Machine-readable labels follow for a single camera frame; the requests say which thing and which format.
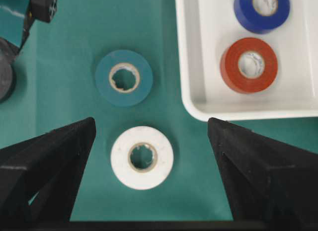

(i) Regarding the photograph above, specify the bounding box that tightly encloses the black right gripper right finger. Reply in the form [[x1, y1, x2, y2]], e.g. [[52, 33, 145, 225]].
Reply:
[[208, 118, 318, 224]]

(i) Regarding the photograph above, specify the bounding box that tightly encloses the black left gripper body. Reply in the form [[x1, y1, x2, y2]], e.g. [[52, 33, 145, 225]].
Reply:
[[30, 0, 58, 23]]

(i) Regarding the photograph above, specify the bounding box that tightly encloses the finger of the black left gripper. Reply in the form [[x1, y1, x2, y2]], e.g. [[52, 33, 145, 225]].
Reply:
[[18, 16, 34, 53]]

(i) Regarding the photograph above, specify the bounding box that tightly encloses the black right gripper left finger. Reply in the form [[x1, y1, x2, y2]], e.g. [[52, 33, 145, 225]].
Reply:
[[0, 117, 96, 223]]

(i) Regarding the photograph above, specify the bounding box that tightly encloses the black tape roll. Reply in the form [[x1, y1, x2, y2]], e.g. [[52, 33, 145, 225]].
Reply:
[[0, 38, 16, 103]]

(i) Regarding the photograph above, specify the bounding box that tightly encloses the red tape roll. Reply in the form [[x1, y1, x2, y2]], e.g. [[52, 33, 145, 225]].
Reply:
[[220, 37, 278, 94]]

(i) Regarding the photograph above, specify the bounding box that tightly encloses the blue tape roll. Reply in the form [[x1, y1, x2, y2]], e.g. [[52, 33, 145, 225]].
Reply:
[[234, 0, 290, 34]]

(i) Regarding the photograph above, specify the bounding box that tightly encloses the teal tape roll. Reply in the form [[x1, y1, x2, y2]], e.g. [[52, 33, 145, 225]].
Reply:
[[95, 50, 154, 107]]

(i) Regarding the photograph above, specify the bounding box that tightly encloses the white tape roll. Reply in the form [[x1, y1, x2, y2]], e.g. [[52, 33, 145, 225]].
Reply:
[[110, 126, 174, 190]]

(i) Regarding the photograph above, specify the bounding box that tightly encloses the white plastic case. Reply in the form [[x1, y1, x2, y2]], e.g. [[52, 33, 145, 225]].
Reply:
[[175, 0, 318, 121]]

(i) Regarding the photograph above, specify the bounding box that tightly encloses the green table cloth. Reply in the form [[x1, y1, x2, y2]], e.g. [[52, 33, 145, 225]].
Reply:
[[0, 0, 318, 222]]

